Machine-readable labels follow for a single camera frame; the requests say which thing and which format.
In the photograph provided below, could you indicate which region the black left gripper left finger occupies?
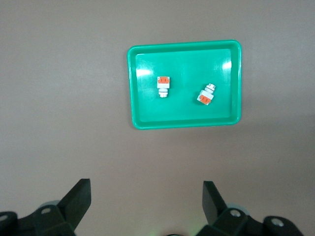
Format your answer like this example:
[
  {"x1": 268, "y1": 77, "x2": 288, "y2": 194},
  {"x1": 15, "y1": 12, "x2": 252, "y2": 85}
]
[{"x1": 0, "y1": 178, "x2": 92, "y2": 236}]

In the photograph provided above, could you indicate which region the green plastic tray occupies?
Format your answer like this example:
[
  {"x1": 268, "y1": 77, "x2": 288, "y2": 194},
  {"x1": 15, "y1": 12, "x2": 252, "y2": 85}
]
[{"x1": 126, "y1": 39, "x2": 242, "y2": 131}]

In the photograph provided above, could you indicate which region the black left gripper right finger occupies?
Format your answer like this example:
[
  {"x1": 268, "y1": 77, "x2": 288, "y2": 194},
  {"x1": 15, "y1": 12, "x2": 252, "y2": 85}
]
[{"x1": 196, "y1": 180, "x2": 305, "y2": 236}]

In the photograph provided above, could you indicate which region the green button white orange body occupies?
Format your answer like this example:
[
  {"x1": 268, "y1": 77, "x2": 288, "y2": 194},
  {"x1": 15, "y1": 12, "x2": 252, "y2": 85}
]
[
  {"x1": 157, "y1": 76, "x2": 171, "y2": 99},
  {"x1": 196, "y1": 83, "x2": 217, "y2": 106}
]

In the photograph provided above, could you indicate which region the brown table cover mat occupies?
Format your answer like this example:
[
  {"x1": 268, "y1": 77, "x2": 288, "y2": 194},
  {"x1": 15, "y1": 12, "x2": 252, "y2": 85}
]
[{"x1": 0, "y1": 0, "x2": 315, "y2": 236}]

